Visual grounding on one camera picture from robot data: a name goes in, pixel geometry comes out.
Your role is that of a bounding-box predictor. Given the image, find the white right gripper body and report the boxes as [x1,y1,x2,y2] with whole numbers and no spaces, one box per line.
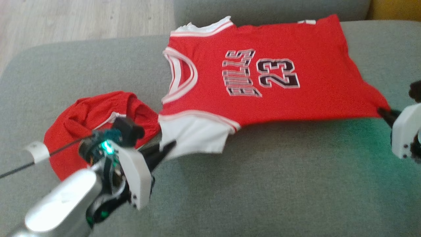
[391,103,421,160]

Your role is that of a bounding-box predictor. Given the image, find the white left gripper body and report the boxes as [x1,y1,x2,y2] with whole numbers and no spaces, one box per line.
[110,140,156,210]

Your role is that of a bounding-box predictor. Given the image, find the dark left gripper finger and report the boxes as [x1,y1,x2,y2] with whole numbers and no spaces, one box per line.
[146,152,169,174]
[138,141,177,165]

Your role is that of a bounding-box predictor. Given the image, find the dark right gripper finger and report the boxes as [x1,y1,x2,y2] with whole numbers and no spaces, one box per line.
[376,107,401,128]

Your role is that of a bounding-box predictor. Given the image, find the red shorts with white stripe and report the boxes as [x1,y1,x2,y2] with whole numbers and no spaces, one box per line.
[43,91,162,182]

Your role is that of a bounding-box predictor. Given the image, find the red basketball jersey number 23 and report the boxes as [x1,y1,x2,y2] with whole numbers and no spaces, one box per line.
[158,14,392,161]

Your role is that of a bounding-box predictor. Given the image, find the yellow pillow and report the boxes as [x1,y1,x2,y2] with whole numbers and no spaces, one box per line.
[366,0,421,22]

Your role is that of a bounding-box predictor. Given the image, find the grey sofa seat cushion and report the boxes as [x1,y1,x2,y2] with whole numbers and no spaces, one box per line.
[0,20,421,237]

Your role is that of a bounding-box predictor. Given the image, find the grey sofa back cushion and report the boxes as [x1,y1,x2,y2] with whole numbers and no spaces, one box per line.
[173,0,372,29]

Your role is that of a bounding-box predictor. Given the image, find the black cable with teal connector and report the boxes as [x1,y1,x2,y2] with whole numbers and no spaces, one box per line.
[0,129,123,180]

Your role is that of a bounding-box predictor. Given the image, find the white cable label tag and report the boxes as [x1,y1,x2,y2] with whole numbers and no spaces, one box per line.
[24,141,50,164]

